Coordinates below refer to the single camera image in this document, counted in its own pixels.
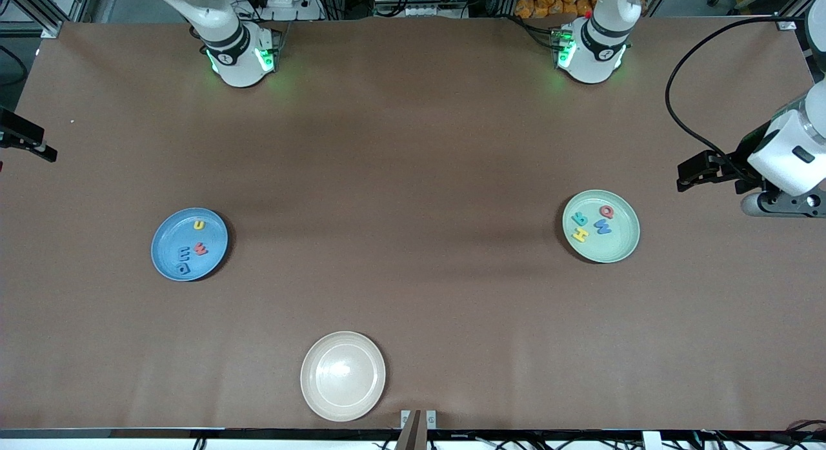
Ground pale green round plate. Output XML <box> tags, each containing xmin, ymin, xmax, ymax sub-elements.
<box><xmin>561</xmin><ymin>190</ymin><xmax>641</xmax><ymax>264</ymax></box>

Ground blue round plate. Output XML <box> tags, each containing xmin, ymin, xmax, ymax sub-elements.
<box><xmin>151</xmin><ymin>208</ymin><xmax>229</xmax><ymax>282</ymax></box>

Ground orange snack packets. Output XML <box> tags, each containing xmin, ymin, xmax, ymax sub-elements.
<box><xmin>516</xmin><ymin>0</ymin><xmax>594</xmax><ymax>18</ymax></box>

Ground brown table mat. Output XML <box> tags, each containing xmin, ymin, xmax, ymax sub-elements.
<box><xmin>0</xmin><ymin>16</ymin><xmax>826</xmax><ymax>431</ymax></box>

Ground white ventilated box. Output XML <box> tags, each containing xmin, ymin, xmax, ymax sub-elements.
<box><xmin>373</xmin><ymin>0</ymin><xmax>468</xmax><ymax>17</ymax></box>

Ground beige round plate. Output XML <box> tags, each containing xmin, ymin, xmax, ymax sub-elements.
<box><xmin>300</xmin><ymin>331</ymin><xmax>387</xmax><ymax>422</ymax></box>

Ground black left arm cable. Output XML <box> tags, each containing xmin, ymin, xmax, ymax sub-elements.
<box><xmin>665</xmin><ymin>15</ymin><xmax>807</xmax><ymax>168</ymax></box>

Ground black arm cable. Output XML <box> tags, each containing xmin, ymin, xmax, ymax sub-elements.
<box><xmin>0</xmin><ymin>45</ymin><xmax>30</xmax><ymax>87</ymax></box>
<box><xmin>665</xmin><ymin>15</ymin><xmax>807</xmax><ymax>168</ymax></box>

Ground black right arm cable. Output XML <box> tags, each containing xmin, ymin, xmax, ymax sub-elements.
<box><xmin>0</xmin><ymin>45</ymin><xmax>30</xmax><ymax>87</ymax></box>

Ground aluminium frame post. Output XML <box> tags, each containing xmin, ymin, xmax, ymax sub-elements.
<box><xmin>774</xmin><ymin>0</ymin><xmax>826</xmax><ymax>31</ymax></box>
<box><xmin>0</xmin><ymin>0</ymin><xmax>65</xmax><ymax>39</ymax></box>

